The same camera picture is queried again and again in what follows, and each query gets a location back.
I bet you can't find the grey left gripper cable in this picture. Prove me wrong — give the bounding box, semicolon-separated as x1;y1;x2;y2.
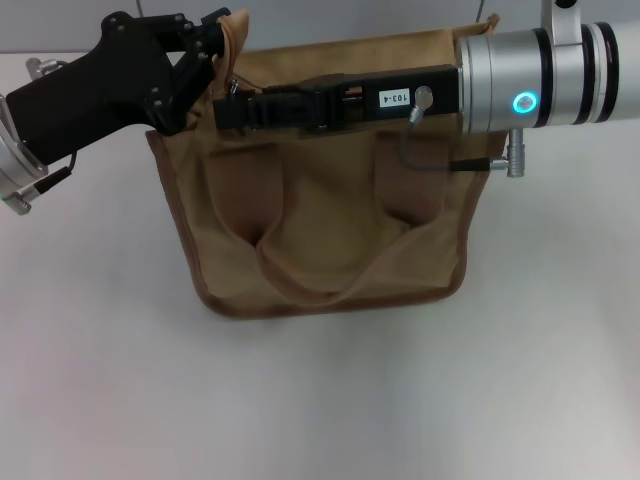
24;56;78;197

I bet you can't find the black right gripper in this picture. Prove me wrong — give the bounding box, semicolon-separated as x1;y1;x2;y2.
261;63;462;133

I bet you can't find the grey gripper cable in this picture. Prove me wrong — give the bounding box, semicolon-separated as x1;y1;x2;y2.
24;56;78;197
401;84;526;179

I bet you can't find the grey right gripper cable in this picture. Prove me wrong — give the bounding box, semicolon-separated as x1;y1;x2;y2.
401;84;526;179

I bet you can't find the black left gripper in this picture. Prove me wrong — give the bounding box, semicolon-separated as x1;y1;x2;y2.
4;6;233;166

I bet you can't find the khaki canvas food bag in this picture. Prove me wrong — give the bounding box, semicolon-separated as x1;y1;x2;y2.
144;7;502;322

